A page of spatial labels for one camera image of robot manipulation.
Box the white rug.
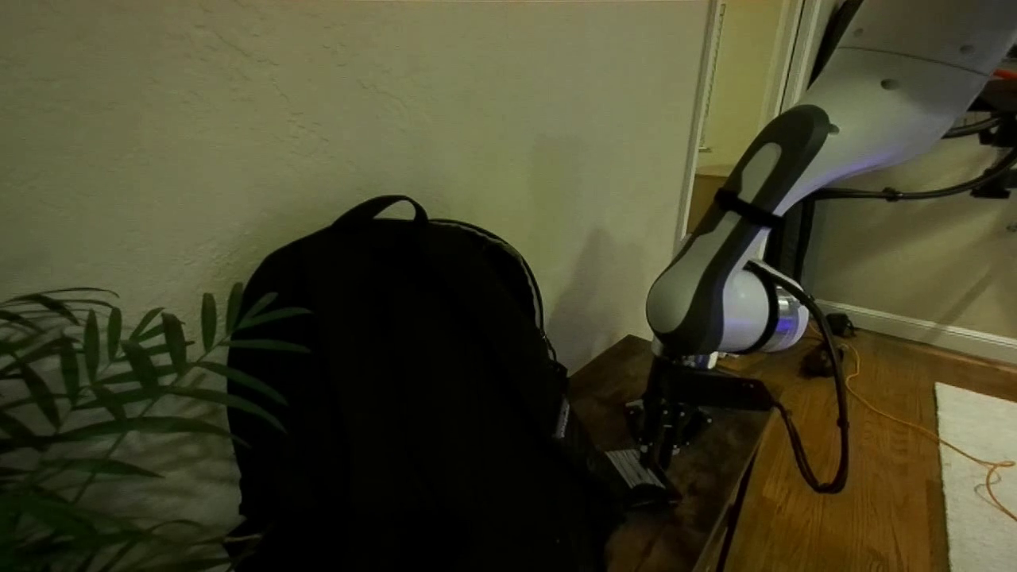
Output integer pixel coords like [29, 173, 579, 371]
[932, 381, 1017, 572]

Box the dark brown floor object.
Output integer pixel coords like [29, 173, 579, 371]
[801, 341, 842, 381]

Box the white door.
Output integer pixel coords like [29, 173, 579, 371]
[756, 0, 835, 121]

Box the green palm plant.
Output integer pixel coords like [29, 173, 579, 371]
[0, 282, 314, 572]

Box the white door frame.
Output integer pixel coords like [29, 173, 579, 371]
[670, 0, 733, 247]

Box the black backpack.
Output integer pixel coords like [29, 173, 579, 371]
[223, 194, 629, 572]

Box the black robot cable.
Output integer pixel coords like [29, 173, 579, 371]
[741, 147, 1017, 499]

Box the white baseboard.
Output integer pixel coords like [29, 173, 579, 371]
[819, 298, 1017, 367]

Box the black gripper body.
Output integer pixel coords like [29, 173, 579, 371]
[645, 354, 724, 424]

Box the dark wallet with grey panel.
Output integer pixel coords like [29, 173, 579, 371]
[603, 440, 676, 501]

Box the yellow cord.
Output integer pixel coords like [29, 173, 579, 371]
[844, 343, 1017, 524]

